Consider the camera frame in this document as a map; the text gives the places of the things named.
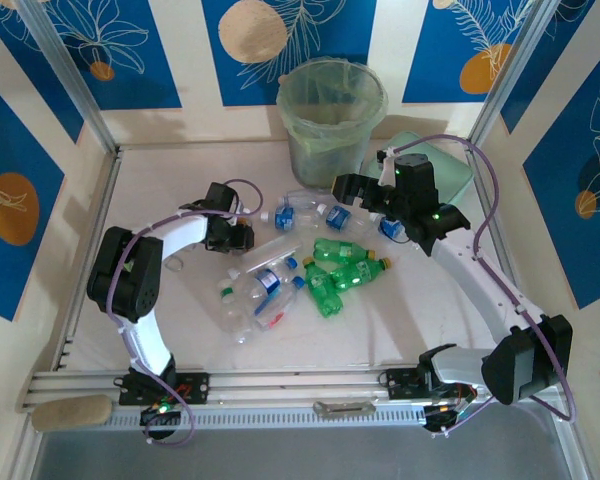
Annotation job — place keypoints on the blue label white cap bottle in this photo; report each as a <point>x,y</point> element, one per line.
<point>283,218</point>
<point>391,229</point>
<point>337,217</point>

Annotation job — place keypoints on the clear bottle green label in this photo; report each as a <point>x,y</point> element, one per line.
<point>226,292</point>

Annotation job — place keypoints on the clear bottle blue red print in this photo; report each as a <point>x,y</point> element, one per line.
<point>280,310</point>

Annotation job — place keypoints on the crushed clear plastic bottle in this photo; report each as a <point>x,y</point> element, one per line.
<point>305,199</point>
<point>240,327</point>

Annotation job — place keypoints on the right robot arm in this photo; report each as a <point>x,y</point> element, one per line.
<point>485,280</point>

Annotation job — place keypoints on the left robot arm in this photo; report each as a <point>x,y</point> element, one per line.
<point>145,345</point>

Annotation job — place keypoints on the metal mesh waste bin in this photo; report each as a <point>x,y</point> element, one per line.
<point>325,170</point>

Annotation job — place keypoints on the green plastic bin liner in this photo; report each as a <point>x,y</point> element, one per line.
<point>330,142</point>

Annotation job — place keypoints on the mint green medicine bag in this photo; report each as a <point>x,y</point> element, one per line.
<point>455,175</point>

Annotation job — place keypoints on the beige foam pad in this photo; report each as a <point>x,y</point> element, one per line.
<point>72,412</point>

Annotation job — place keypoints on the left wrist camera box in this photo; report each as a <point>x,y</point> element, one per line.
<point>237,207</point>

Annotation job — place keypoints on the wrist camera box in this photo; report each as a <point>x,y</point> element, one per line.
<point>237,207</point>
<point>387,167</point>

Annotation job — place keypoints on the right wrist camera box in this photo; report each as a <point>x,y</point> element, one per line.
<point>387,167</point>

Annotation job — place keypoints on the aluminium side rail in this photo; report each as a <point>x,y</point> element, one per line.
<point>101,200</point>
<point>479,172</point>

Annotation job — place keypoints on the aluminium frame rail wide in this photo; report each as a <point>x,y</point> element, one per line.
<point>280,385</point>

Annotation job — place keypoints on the aluminium frame post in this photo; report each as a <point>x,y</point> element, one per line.
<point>515,65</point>
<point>65,65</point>

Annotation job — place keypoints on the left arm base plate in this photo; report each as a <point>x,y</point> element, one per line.
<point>195,387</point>

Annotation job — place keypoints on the metal latch bracket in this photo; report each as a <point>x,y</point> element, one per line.
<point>330,409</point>

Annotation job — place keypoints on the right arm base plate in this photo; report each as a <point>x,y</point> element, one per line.
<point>400,385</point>

